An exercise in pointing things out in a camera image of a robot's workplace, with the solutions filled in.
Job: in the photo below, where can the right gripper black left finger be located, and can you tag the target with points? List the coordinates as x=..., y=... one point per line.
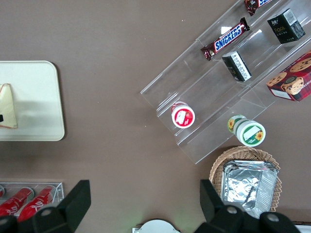
x=65, y=208

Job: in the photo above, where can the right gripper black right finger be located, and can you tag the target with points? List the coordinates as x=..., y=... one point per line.
x=218, y=213

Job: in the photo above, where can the triangular sandwich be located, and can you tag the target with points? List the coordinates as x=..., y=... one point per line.
x=8, y=109

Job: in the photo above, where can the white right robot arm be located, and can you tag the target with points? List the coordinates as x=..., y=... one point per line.
x=155, y=227

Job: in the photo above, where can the cream rectangular tray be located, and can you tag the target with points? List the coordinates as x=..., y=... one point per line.
x=36, y=102

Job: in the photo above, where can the light wicker basket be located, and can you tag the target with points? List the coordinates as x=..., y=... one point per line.
x=218, y=165

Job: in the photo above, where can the clear acrylic bottle rack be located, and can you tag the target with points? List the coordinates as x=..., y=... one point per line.
x=59, y=191

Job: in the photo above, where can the stack of foil trays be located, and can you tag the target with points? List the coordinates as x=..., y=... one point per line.
x=245, y=187

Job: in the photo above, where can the green lidded cup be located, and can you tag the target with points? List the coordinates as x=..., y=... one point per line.
x=250, y=133

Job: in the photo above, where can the red lidded cup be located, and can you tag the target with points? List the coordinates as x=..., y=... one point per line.
x=183, y=116

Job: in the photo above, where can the clear acrylic stepped shelf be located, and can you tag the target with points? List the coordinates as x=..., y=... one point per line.
x=206, y=97

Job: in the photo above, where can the small black box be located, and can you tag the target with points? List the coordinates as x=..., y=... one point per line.
x=236, y=66
x=284, y=26

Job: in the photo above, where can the red chocolate cookie box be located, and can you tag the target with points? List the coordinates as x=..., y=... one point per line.
x=294, y=82

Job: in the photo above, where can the Snickers bar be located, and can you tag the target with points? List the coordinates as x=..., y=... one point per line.
x=257, y=4
x=227, y=38

